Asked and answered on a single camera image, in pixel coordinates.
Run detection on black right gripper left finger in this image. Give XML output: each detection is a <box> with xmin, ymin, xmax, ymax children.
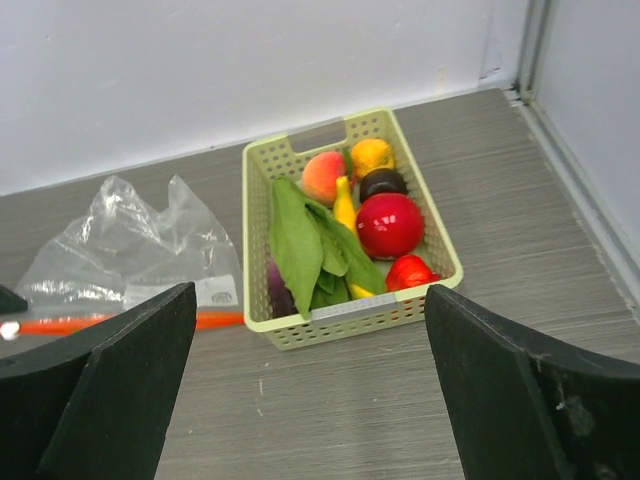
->
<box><xmin>1</xmin><ymin>282</ymin><xmax>196</xmax><ymax>479</ymax></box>

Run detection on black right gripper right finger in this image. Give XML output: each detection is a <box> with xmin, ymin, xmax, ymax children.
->
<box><xmin>424</xmin><ymin>285</ymin><xmax>639</xmax><ymax>479</ymax></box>

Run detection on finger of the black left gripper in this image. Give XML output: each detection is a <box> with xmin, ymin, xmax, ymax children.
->
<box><xmin>0</xmin><ymin>285</ymin><xmax>28</xmax><ymax>315</ymax></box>

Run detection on clear zip top bag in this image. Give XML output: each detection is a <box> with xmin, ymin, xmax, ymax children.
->
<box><xmin>1</xmin><ymin>176</ymin><xmax>243</xmax><ymax>341</ymax></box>

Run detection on purple eggplant toy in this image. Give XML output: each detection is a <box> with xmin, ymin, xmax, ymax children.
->
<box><xmin>267</xmin><ymin>257</ymin><xmax>298</xmax><ymax>318</ymax></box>

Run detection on green leafy vegetable toy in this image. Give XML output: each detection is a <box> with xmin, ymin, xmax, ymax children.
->
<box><xmin>269</xmin><ymin>178</ymin><xmax>387</xmax><ymax>318</ymax></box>

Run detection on red bell pepper toy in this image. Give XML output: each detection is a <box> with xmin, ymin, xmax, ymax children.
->
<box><xmin>386</xmin><ymin>254</ymin><xmax>440</xmax><ymax>292</ymax></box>

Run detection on red apple toy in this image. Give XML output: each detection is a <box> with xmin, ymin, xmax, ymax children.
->
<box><xmin>356</xmin><ymin>193</ymin><xmax>425</xmax><ymax>260</ymax></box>

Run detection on dark purple plum toy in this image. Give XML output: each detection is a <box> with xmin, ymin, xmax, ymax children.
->
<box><xmin>359</xmin><ymin>168</ymin><xmax>408</xmax><ymax>204</ymax></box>

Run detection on yellow banana toy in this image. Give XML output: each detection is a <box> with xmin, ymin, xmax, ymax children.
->
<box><xmin>333</xmin><ymin>176</ymin><xmax>384</xmax><ymax>299</ymax></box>

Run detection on orange toy fruit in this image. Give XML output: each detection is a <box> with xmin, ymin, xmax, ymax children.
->
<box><xmin>350</xmin><ymin>138</ymin><xmax>396</xmax><ymax>180</ymax></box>

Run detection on peach toy fruit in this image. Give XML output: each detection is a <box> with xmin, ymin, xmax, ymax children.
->
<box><xmin>300</xmin><ymin>151</ymin><xmax>346</xmax><ymax>208</ymax></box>

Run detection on pale green perforated basket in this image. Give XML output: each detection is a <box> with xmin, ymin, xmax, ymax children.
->
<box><xmin>242</xmin><ymin>108</ymin><xmax>463</xmax><ymax>350</ymax></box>

